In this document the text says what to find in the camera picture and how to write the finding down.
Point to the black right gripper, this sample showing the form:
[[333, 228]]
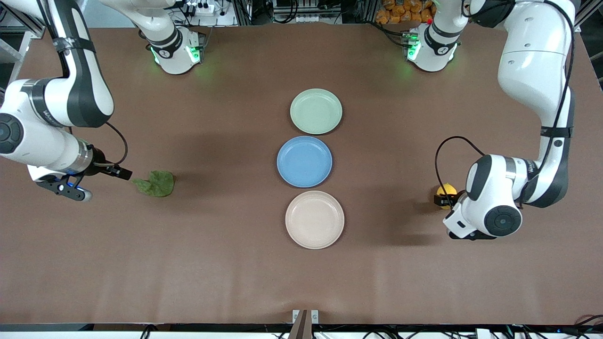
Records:
[[100, 160]]

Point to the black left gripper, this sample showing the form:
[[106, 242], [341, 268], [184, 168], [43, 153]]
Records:
[[443, 200]]

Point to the yellow lemon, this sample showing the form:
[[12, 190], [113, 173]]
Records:
[[446, 189]]

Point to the green lettuce leaf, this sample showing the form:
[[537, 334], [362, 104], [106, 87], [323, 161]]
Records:
[[158, 183]]

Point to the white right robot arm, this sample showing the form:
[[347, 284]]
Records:
[[85, 94]]

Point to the beige plate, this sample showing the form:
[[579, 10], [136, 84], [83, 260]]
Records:
[[314, 220]]

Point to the blue plate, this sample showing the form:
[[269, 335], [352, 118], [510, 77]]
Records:
[[304, 162]]

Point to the pale green plate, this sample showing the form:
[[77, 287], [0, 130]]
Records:
[[316, 111]]

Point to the white power strip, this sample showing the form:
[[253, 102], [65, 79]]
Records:
[[201, 8]]

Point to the bag of orange fruits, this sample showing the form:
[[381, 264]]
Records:
[[405, 12]]

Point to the black equipment rack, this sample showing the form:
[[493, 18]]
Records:
[[301, 9]]

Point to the aluminium frame profile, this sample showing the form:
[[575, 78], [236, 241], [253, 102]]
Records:
[[589, 14], [19, 21]]

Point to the metal bracket with post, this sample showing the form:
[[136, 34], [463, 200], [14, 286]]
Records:
[[304, 322]]

